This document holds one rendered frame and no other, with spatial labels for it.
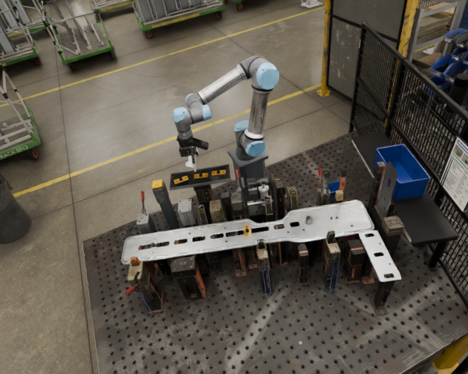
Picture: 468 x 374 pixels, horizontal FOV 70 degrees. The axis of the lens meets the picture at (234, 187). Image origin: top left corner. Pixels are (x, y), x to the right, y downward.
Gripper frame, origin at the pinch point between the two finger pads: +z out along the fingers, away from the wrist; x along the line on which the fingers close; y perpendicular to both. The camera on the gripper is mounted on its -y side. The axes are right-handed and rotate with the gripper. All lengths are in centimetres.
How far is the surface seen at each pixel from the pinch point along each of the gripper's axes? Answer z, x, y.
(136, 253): 26, 41, 37
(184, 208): 14.8, 20.2, 9.1
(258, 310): 57, 63, -27
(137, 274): 21, 57, 31
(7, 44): 78, -545, 455
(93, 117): 126, -293, 212
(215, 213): 19.8, 21.7, -7.6
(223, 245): 25.8, 40.0, -12.1
